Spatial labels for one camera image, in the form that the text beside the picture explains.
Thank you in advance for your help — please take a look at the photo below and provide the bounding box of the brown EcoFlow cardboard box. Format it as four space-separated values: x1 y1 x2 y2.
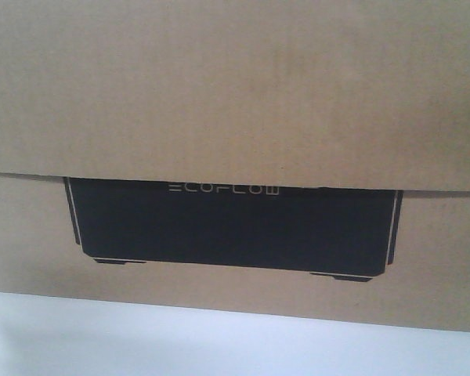
0 1 470 331

